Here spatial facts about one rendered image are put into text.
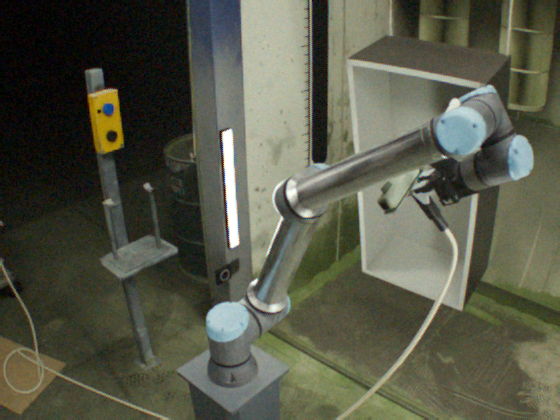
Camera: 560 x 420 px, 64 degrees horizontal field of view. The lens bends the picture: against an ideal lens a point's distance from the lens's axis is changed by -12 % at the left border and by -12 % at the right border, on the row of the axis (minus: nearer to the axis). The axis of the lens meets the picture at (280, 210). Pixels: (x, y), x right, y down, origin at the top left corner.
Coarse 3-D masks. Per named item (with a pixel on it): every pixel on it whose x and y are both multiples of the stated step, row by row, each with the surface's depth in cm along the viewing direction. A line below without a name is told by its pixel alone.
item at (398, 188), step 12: (420, 168) 131; (396, 180) 127; (408, 180) 127; (384, 192) 125; (396, 192) 124; (408, 192) 127; (384, 204) 124; (396, 204) 124; (420, 204) 132; (432, 204) 131; (432, 216) 132; (444, 228) 133
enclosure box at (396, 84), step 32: (352, 64) 198; (384, 64) 189; (416, 64) 185; (448, 64) 182; (480, 64) 179; (352, 96) 208; (384, 96) 233; (416, 96) 227; (448, 96) 216; (352, 128) 218; (384, 128) 242; (480, 192) 196; (384, 224) 274; (416, 224) 273; (480, 224) 211; (384, 256) 276; (416, 256) 272; (448, 256) 267; (480, 256) 231; (416, 288) 253; (448, 288) 249
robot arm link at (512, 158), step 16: (496, 144) 101; (512, 144) 100; (528, 144) 102; (480, 160) 107; (496, 160) 103; (512, 160) 100; (528, 160) 101; (480, 176) 108; (496, 176) 105; (512, 176) 102
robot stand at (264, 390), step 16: (208, 352) 190; (256, 352) 190; (192, 368) 182; (272, 368) 182; (288, 368) 182; (192, 384) 176; (208, 384) 175; (256, 384) 175; (272, 384) 177; (192, 400) 185; (208, 400) 175; (224, 400) 168; (240, 400) 168; (256, 400) 175; (272, 400) 183; (208, 416) 181; (224, 416) 171; (240, 416) 170; (256, 416) 178; (272, 416) 188
